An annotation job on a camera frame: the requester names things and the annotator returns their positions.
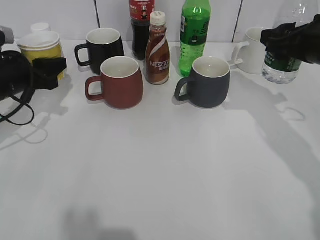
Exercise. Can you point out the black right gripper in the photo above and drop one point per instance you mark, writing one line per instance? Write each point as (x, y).
(289, 41)

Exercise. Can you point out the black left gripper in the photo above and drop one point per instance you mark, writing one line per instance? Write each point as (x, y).
(16, 74)

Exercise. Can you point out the yellow paper cup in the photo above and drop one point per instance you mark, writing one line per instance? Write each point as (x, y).
(41, 44)

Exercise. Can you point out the clear water bottle green label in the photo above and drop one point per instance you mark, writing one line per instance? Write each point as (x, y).
(284, 70)

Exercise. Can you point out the white yogurt drink bottle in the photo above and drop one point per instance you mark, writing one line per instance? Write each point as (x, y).
(45, 27)

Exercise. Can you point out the white ceramic mug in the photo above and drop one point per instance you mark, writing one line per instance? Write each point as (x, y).
(249, 54)

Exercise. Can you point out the black ceramic mug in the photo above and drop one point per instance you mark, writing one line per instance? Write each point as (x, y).
(101, 44)

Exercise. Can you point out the red ceramic mug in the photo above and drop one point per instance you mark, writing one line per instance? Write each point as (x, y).
(121, 83)

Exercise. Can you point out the dark grey ceramic mug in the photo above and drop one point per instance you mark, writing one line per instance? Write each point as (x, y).
(207, 85)

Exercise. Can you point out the green soda bottle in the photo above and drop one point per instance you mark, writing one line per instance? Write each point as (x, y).
(195, 20)

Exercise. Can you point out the brown Nescafe coffee bottle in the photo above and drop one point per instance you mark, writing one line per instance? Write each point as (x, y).
(157, 55)

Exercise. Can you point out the cola bottle red label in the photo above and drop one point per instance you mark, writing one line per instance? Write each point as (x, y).
(140, 11)

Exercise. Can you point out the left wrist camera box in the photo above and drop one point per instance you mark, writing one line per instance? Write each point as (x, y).
(6, 36)

